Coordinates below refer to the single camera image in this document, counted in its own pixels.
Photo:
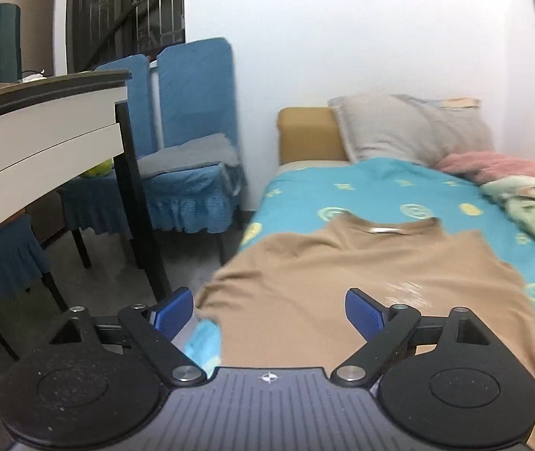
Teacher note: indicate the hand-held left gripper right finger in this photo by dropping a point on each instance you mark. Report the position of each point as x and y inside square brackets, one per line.
[361, 310]

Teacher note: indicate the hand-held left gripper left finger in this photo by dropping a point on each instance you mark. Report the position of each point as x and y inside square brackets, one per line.
[177, 310]

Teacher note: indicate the tan t-shirt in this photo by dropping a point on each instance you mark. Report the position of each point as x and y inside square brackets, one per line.
[324, 268]

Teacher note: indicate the yellow-green plush toy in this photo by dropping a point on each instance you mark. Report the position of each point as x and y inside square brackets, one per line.
[97, 169]

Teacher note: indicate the blue covered chair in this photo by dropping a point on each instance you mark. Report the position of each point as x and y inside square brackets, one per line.
[0, 263]
[192, 117]
[108, 159]

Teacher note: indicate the yellow headboard cushion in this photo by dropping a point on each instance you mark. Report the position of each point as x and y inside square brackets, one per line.
[309, 134]

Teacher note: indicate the grey pillow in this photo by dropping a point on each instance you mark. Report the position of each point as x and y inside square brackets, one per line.
[408, 127]

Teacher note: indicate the pink fluffy blanket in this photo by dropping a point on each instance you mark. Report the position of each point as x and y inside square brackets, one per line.
[497, 167]

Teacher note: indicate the light green printed blanket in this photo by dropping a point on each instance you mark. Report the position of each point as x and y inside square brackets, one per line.
[530, 206]

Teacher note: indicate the white table with black legs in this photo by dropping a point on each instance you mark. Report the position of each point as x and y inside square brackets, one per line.
[32, 145]

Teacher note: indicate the dark barred window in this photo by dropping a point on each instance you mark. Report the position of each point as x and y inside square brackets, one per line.
[124, 14]

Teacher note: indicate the brown cardboard box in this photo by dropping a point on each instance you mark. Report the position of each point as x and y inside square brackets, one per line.
[23, 23]

